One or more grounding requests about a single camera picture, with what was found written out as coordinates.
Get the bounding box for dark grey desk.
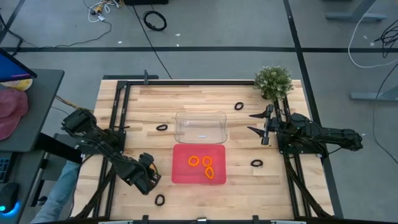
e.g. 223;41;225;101
0;68;65;153

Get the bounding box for clear plastic bin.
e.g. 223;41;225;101
174;110;228;145

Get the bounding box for pink cap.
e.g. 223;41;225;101
0;88;29;141

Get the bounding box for white cable bundle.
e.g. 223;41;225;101
88;0;123;24

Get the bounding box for tangled black floor cables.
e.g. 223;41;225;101
374;19;398;59

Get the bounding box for artificial potted green plant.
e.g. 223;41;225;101
254;65;294;101

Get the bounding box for grey desk foot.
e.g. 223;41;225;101
349;83;398;102
325;0;388;22

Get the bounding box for computer monitor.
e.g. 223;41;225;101
0;47;38;83

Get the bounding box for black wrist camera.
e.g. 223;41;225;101
269;117;282;132
138;152;155;169

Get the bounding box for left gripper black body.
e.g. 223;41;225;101
124;164;156;187

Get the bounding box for coiled black floor cable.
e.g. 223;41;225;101
142;10;168;32

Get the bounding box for black aluminium rig frame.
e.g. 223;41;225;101
71;70;343;224

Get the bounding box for thin black floor cable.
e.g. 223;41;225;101
0;14;113;50

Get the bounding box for long black floor cable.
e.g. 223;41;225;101
132;4;174;80

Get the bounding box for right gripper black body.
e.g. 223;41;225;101
262;104;282;146

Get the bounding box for yellow cap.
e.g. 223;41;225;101
0;78;34;91

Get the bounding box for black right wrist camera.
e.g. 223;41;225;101
269;117;282;132

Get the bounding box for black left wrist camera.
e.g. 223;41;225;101
138;152;155;169

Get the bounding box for black mouse with blue light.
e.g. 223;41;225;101
0;182;21;215

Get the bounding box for long white floor cable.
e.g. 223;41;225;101
347;0;398;69

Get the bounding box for person's leg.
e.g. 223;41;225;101
30;160;81;224

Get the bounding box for pink translucent plastic bin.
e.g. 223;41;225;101
171;144;227;185

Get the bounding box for black keyboard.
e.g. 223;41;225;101
0;151;13;184

